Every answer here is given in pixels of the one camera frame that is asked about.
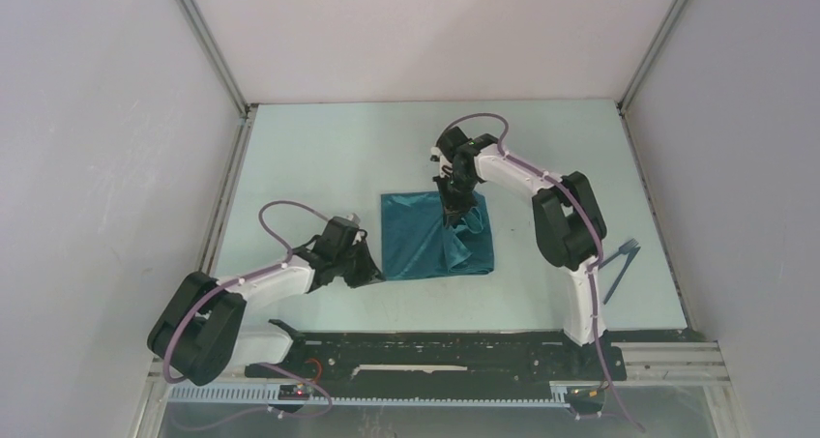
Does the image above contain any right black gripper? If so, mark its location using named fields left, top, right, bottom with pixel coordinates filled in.
left=432, top=172, right=478, bottom=228

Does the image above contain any teal satin napkin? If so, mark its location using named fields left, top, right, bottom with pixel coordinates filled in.
left=380, top=191, right=495, bottom=281

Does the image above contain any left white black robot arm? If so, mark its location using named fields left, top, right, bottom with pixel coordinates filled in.
left=147, top=217, right=384, bottom=386

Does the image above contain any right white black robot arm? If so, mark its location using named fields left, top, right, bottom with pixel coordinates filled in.
left=431, top=127, right=606, bottom=378

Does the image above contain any small black circuit board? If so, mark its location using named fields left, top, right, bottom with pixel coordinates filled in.
left=277, top=385, right=313, bottom=401

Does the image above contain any blue plastic fork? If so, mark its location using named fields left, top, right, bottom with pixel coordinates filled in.
left=600, top=239, right=640, bottom=270

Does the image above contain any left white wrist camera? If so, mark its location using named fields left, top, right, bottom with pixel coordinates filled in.
left=346, top=213, right=361, bottom=225

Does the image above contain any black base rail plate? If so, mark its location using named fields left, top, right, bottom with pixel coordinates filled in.
left=279, top=332, right=627, bottom=399

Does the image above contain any grey slotted cable duct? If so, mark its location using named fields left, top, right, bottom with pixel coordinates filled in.
left=167, top=383, right=570, bottom=408

